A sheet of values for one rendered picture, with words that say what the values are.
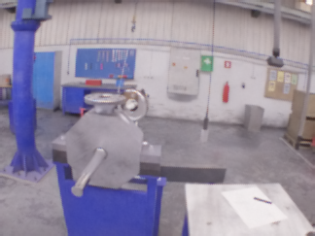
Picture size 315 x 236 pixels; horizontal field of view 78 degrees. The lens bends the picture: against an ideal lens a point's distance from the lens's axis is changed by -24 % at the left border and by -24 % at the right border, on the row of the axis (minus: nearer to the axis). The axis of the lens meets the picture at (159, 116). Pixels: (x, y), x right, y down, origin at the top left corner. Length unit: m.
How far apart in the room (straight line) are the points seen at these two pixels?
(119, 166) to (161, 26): 5.50
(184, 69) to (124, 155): 4.97
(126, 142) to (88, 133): 0.24
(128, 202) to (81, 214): 0.42
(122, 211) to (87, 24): 6.09
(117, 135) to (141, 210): 0.57
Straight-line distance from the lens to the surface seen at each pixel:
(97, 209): 1.77
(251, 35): 7.05
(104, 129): 1.43
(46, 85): 7.10
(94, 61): 6.90
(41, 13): 3.22
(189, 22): 6.73
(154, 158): 1.46
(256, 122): 6.64
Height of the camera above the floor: 1.68
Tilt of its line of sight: 14 degrees down
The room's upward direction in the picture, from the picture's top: 5 degrees clockwise
